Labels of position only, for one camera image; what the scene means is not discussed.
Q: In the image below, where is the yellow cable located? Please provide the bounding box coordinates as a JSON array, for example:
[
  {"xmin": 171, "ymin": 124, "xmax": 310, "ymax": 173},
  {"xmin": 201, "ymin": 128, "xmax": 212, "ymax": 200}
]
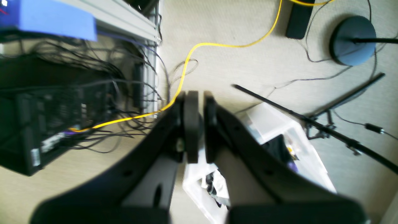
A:
[{"xmin": 69, "ymin": 0, "xmax": 334, "ymax": 133}]

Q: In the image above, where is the black power brick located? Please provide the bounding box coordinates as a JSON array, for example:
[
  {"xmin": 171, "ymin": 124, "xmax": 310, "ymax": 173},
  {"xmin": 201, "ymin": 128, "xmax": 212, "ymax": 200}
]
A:
[{"xmin": 285, "ymin": 3, "xmax": 313, "ymax": 40}]

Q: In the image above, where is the black computer tower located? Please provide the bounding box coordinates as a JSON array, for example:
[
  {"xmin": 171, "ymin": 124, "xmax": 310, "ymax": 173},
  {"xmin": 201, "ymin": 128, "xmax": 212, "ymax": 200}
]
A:
[{"xmin": 0, "ymin": 55, "xmax": 115, "ymax": 176}]

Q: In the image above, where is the blue cloth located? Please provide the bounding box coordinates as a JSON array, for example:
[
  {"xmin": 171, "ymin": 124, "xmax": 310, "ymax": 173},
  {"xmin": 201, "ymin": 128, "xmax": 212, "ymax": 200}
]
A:
[{"xmin": 0, "ymin": 0, "xmax": 97, "ymax": 41}]

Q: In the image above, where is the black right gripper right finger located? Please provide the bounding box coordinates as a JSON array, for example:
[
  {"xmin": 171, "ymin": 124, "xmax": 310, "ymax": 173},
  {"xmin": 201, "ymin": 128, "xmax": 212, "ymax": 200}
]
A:
[{"xmin": 203, "ymin": 91, "xmax": 369, "ymax": 224}]

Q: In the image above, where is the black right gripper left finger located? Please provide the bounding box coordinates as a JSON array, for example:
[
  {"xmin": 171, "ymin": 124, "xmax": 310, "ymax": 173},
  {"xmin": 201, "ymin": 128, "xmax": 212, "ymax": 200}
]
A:
[{"xmin": 31, "ymin": 91, "xmax": 200, "ymax": 224}]

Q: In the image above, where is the aluminium table frame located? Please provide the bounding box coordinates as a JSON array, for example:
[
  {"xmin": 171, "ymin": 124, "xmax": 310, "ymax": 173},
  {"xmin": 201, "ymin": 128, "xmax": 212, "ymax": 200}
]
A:
[{"xmin": 64, "ymin": 0, "xmax": 163, "ymax": 113}]

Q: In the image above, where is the black stand pole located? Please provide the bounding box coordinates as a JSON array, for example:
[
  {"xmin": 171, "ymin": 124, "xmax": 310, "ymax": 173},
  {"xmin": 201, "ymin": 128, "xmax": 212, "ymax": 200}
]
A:
[{"xmin": 352, "ymin": 38, "xmax": 398, "ymax": 44}]

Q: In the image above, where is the clear plastic storage bin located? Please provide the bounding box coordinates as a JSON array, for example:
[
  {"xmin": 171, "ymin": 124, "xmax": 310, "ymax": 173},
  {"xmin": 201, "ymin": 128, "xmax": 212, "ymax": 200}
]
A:
[{"xmin": 182, "ymin": 103, "xmax": 336, "ymax": 224}]

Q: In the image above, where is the black tripod stand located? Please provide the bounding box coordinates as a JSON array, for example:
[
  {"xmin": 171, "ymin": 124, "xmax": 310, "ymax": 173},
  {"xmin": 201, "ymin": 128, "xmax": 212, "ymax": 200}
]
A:
[{"xmin": 232, "ymin": 72, "xmax": 398, "ymax": 175}]

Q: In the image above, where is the round black stand base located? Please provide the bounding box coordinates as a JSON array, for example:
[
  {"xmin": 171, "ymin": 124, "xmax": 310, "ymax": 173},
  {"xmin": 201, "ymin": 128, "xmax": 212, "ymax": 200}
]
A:
[{"xmin": 329, "ymin": 16, "xmax": 376, "ymax": 66}]

